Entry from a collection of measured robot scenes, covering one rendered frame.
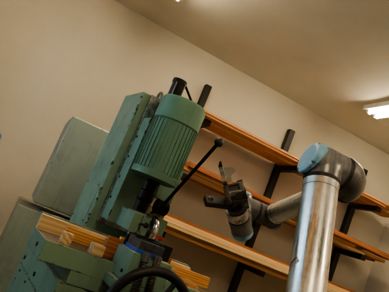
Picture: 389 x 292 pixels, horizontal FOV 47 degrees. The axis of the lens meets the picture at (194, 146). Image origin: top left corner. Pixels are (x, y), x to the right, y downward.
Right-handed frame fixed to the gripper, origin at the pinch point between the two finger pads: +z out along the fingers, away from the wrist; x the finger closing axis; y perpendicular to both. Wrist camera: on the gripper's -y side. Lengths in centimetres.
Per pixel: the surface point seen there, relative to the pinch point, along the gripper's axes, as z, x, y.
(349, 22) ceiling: -28, -141, 104
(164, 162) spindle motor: 15.0, 3.4, -18.0
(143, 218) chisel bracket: 1.9, 14.4, -30.0
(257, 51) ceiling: -74, -221, 55
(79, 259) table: 13, 35, -47
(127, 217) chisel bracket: 2.3, 12.2, -35.7
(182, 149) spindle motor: 15.4, -0.8, -11.0
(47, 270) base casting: 5, 29, -62
